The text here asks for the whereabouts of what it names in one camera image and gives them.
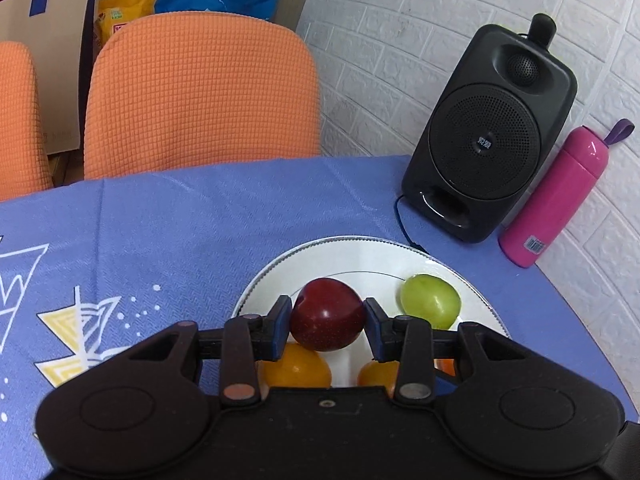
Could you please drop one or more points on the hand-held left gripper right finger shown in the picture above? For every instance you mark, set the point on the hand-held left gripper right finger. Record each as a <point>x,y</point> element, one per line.
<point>372,330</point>

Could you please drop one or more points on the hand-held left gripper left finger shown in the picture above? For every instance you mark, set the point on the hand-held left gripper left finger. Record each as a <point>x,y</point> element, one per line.
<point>280,327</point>

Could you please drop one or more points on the small yellow-orange citrus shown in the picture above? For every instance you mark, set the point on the small yellow-orange citrus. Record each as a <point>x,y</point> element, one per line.
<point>300,367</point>

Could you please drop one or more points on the large orange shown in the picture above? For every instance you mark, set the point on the large orange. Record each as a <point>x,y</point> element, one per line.
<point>377,375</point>

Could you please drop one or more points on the dark red apple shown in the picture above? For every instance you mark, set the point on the dark red apple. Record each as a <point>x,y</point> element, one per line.
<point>325,315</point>

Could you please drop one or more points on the small green apple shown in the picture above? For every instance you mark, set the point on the small green apple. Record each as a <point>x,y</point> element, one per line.
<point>427,302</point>

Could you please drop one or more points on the white plate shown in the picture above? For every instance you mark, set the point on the white plate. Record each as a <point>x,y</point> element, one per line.
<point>350,265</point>

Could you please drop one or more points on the small orange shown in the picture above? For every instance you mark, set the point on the small orange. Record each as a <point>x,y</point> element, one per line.
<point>445,366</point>

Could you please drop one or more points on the blue printed tablecloth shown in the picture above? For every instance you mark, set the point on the blue printed tablecloth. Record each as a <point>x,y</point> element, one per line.
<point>150,240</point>

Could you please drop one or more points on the pink bottle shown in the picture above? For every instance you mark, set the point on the pink bottle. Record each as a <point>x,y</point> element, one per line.
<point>555,195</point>

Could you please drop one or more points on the black speaker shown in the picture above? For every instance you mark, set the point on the black speaker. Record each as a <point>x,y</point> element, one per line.
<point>490,135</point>

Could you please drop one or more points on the orange chair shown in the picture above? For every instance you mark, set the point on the orange chair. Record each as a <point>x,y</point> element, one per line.
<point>200,95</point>
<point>20,120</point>

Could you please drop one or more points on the cardboard box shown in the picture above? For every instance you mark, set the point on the cardboard box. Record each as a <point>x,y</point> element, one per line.
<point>55,60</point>

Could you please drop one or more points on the yellow snack bag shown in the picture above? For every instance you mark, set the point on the yellow snack bag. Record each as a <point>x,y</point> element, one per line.
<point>120,10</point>

